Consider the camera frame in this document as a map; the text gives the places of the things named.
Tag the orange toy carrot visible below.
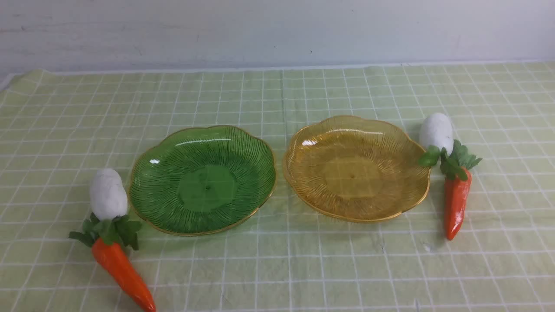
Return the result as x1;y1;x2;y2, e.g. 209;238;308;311
68;231;157;312
440;140;482;241

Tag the amber ribbed glass plate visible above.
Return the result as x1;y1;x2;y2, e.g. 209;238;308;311
282;115;431;223

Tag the green ribbed glass plate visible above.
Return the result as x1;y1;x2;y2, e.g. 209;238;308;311
127;126;276;236

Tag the right white toy radish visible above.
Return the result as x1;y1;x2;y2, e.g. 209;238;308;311
418;113;454;167

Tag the white toy radish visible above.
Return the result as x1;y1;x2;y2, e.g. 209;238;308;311
418;113;454;167
82;169;143;246

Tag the left white toy radish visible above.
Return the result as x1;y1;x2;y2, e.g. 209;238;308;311
82;169;143;246

